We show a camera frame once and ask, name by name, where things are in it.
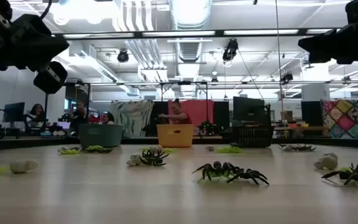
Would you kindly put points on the teal plastic bin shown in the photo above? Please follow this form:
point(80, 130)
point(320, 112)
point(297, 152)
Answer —
point(101, 135)

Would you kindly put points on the person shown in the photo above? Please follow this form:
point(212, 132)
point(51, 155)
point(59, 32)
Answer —
point(179, 117)
point(36, 113)
point(109, 119)
point(79, 116)

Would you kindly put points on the black backdrop panel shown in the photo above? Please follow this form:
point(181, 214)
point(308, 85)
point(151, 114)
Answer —
point(221, 113)
point(162, 107)

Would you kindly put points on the black wall screen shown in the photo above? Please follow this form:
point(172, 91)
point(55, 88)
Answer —
point(76, 93)

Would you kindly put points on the thin vertical pole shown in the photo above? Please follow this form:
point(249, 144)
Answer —
point(279, 62)

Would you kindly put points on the large black computer monitor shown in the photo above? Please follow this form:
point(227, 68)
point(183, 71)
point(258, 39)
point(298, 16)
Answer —
point(249, 109)

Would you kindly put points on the silver ribbed ceiling duct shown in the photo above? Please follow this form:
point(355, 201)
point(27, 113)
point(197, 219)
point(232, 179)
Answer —
point(190, 18)

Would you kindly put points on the black overhead light bar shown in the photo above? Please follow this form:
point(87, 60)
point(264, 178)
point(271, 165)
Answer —
point(138, 33)

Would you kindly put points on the brown cardboard box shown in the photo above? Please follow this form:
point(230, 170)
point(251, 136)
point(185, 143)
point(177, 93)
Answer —
point(287, 115)

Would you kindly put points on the black upright panel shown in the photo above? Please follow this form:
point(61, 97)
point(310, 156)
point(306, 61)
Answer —
point(311, 112)

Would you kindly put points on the white green patterned cloth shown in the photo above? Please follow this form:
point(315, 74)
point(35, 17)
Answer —
point(132, 116)

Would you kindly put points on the black plastic toy spider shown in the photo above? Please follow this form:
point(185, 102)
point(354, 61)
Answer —
point(304, 148)
point(152, 157)
point(216, 169)
point(353, 175)
point(249, 175)
point(107, 151)

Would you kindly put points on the white round column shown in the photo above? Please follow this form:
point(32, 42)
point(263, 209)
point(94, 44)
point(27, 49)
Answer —
point(315, 90)

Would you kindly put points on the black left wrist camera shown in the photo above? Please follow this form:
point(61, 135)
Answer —
point(50, 77)

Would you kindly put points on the black slotted plastic basket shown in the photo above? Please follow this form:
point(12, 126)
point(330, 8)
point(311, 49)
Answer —
point(252, 137)

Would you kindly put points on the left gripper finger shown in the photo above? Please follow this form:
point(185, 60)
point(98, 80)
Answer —
point(53, 37)
point(50, 57)

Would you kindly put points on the black background robot arm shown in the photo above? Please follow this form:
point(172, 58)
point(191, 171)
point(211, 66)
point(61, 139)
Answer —
point(208, 127)

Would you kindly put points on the red cloth backdrop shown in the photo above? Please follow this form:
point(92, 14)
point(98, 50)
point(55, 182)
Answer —
point(200, 110)

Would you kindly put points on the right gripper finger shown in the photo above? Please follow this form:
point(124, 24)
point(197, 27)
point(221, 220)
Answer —
point(325, 39)
point(328, 56)

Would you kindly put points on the white rectangular ceiling duct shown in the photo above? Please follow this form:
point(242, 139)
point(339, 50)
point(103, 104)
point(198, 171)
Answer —
point(99, 67)

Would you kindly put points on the small black computer monitor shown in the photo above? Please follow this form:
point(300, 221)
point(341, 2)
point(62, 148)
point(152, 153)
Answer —
point(13, 112)

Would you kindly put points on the black hanging camera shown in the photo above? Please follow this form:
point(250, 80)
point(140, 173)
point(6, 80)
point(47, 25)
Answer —
point(287, 77)
point(123, 56)
point(230, 49)

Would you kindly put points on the colourful patchwork quilt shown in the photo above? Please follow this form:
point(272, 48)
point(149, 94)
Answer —
point(350, 118)

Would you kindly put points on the yellow plastic bin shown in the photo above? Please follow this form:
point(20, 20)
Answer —
point(175, 138)

